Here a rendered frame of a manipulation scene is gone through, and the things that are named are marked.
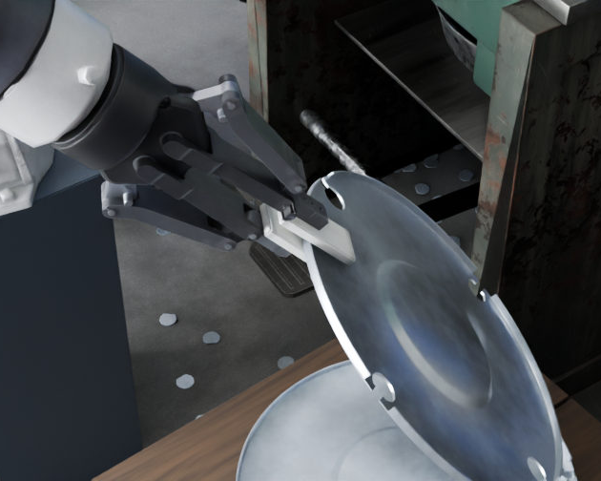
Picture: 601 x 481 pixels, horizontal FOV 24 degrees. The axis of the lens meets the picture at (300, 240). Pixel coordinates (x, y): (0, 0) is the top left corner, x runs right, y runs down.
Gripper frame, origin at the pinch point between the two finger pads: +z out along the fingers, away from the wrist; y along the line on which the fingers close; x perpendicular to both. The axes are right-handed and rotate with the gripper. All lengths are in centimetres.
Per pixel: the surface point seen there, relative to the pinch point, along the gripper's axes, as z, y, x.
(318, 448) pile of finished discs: 22.0, -19.7, 3.0
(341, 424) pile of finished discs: 23.8, -17.9, 5.2
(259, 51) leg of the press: 32, -25, 73
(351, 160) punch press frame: 46, -25, 62
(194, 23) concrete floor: 49, -50, 120
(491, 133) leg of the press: 30.2, 2.0, 30.9
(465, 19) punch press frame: 28, 4, 45
